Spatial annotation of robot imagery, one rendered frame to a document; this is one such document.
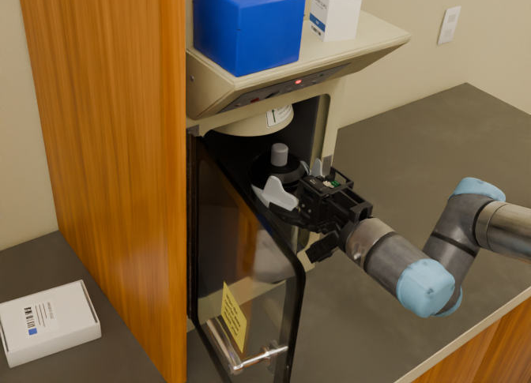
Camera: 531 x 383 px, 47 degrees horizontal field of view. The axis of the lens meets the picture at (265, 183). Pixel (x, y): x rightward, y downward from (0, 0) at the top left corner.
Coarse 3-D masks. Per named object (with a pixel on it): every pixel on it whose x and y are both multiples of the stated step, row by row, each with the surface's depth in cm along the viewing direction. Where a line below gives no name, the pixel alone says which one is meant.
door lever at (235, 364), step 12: (216, 324) 81; (216, 336) 80; (228, 348) 78; (264, 348) 78; (228, 360) 77; (240, 360) 77; (252, 360) 77; (264, 360) 78; (228, 372) 77; (240, 372) 77
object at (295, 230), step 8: (248, 168) 104; (256, 176) 102; (304, 176) 103; (264, 184) 101; (288, 184) 101; (296, 184) 101; (288, 192) 101; (256, 200) 105; (264, 208) 105; (272, 216) 105; (272, 224) 106; (280, 224) 106; (288, 224) 107; (280, 232) 107; (288, 232) 108; (296, 232) 110; (288, 240) 109; (296, 240) 112; (296, 248) 114
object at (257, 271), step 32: (224, 192) 79; (224, 224) 82; (256, 224) 72; (224, 256) 85; (256, 256) 74; (288, 256) 66; (256, 288) 76; (288, 288) 67; (256, 320) 79; (288, 320) 69; (256, 352) 82; (288, 352) 72
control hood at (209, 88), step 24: (360, 24) 90; (384, 24) 91; (192, 48) 79; (312, 48) 82; (336, 48) 82; (360, 48) 84; (384, 48) 87; (192, 72) 79; (216, 72) 75; (264, 72) 75; (288, 72) 77; (312, 72) 82; (192, 96) 81; (216, 96) 76
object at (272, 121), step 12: (288, 108) 103; (240, 120) 98; (252, 120) 99; (264, 120) 99; (276, 120) 100; (288, 120) 103; (228, 132) 99; (240, 132) 99; (252, 132) 99; (264, 132) 100
